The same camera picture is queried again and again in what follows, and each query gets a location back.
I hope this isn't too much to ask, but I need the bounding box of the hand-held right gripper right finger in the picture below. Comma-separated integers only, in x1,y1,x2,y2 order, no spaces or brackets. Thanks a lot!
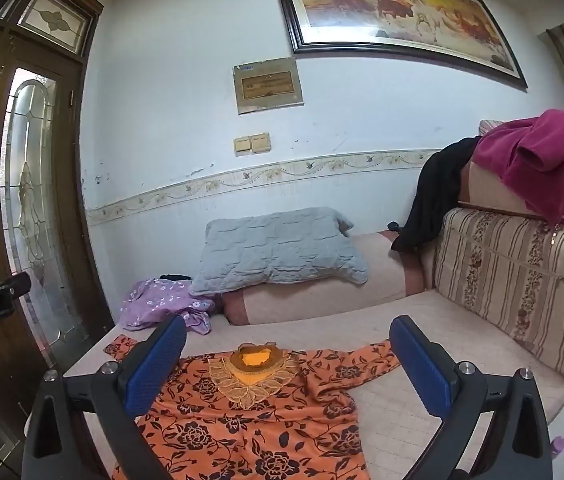
389,315,555,480

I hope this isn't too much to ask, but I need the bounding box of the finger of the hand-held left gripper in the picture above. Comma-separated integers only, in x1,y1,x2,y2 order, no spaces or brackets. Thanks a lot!
0,272,32,303

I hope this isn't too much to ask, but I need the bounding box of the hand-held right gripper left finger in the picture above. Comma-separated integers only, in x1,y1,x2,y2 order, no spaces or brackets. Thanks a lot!
24,315,187,480

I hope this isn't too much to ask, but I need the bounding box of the orange floral blouse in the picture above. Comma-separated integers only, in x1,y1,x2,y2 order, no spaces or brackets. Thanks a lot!
103,335,403,480

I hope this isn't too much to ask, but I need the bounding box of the purple floral garment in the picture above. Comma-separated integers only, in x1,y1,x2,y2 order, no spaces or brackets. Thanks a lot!
121,277,223,336

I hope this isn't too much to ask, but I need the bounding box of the pink quilted sofa bed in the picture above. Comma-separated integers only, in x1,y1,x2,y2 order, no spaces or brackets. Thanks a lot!
62,287,564,480

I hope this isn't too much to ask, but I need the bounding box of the pink bolster cushion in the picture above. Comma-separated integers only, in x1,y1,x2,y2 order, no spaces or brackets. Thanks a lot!
221,232,425,328

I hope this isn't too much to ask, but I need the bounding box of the striped floral back cushion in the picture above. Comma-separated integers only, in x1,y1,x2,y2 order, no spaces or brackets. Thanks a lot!
434,207,564,378

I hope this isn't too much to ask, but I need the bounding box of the grey quilted pillow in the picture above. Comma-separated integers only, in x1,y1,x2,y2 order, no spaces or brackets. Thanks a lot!
189,206,370,296

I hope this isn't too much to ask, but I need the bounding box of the black garment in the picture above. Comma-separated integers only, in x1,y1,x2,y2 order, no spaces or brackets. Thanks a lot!
391,136,480,253

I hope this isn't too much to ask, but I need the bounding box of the brown sofa backrest cushion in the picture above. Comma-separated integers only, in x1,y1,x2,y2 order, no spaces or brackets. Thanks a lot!
459,132,564,228

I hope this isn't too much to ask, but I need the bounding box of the magenta garment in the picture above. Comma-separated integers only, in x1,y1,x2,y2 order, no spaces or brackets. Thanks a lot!
476,108,564,231

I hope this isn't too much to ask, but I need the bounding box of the transom window with glass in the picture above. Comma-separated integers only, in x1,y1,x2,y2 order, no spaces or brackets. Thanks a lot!
0,0,105,63

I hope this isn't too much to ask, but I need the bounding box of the framed horse painting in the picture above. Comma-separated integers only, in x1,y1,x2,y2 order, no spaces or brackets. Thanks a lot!
268,0,529,92

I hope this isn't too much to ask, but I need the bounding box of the wall electrical panel box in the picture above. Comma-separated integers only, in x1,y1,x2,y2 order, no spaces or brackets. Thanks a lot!
233,57,305,116

